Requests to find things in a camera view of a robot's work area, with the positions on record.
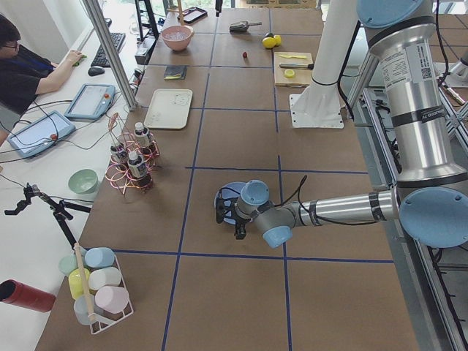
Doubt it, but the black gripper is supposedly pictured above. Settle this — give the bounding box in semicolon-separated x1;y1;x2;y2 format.
232;197;256;240

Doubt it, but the blue plate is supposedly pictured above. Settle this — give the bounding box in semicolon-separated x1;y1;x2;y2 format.
214;181;246;224

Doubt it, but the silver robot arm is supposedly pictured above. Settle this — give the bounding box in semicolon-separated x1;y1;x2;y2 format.
215;1;467;248

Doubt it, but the steel ice scoop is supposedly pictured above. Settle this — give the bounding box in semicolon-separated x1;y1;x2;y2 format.
229;20;263;34

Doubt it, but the pink ice bowl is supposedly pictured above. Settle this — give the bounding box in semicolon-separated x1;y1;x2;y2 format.
161;25;195;51

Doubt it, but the yellow lemon round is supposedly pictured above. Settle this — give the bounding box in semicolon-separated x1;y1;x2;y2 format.
262;37;276;49

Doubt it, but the yellow lemon upper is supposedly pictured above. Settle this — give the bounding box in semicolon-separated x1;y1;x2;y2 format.
273;34;282;46

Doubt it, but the yellow plastic knife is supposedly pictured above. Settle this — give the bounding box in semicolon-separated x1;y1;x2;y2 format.
278;53;308;59

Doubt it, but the wooden cutting board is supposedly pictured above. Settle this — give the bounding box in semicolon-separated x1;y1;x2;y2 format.
273;52;314;86

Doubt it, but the lemon half slice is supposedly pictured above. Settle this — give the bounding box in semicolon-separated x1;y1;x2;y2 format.
284;69;295;79

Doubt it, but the steel muddler black tip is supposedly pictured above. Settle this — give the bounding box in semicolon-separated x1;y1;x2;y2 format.
279;64;314;70

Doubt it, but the cream bear tray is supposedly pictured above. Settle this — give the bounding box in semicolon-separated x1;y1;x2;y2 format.
143;88;193;129

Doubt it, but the bottle white cap front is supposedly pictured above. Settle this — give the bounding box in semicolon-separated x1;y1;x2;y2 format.
127;151;148;187

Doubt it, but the bottle white cap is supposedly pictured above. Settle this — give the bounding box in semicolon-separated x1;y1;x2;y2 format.
110;144;127;165
135;122;151;154
127;151;148;187

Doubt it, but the black keyboard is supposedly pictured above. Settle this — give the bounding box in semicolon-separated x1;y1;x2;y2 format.
90;32;127;69

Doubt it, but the bottle white cap left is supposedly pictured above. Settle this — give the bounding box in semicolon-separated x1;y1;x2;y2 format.
135;122;151;154

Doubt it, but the black computer mouse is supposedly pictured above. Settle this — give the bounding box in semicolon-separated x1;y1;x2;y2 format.
88;66;105;77

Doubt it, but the bottle white cap right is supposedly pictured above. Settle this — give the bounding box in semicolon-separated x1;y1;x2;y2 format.
110;144;127;165

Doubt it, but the teach pendant far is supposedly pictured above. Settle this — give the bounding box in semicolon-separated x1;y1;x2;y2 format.
64;83;116;120

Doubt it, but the teach pendant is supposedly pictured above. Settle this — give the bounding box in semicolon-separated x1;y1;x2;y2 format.
64;83;116;120
7;110;75;158

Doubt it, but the mint green bowl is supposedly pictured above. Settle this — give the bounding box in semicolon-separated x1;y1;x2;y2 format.
68;169;99;195

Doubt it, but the black tripod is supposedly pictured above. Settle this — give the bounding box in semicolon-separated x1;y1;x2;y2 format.
3;182;92;253

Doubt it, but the person in black shirt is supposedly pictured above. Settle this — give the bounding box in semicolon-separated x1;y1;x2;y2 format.
0;13;84;147

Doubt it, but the teach pendant near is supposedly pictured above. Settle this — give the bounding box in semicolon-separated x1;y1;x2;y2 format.
7;110;75;158

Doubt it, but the red cylinder bottle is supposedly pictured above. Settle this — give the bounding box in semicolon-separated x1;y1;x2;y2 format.
1;279;56;312

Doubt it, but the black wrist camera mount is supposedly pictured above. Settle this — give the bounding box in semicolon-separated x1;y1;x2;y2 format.
214;186;238;224

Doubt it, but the aluminium frame post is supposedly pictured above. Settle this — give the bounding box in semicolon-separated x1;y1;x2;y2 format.
82;0;137;111

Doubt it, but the copper wire bottle rack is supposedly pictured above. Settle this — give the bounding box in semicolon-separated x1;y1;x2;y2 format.
105;113;160;194

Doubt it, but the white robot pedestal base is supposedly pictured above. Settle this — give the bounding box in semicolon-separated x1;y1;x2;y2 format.
290;0;358;129

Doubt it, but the white wire cup rack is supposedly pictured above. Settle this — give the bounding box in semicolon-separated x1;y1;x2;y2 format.
58;243;135;335

